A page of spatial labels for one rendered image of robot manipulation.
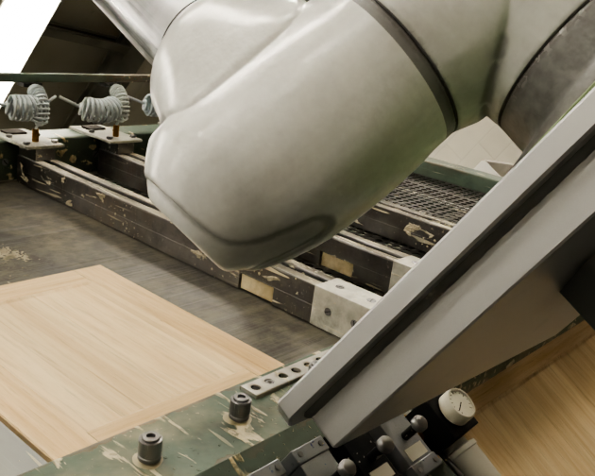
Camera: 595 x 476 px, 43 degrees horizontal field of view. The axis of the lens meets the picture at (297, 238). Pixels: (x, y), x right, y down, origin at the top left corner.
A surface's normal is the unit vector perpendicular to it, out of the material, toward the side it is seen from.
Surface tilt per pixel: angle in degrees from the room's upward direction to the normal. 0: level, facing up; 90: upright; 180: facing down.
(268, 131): 106
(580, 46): 87
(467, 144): 90
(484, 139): 90
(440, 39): 117
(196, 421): 59
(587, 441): 90
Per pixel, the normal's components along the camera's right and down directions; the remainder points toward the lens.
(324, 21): -0.27, -0.53
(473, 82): 0.22, 0.70
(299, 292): -0.65, 0.15
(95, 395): 0.13, -0.94
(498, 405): 0.49, -0.66
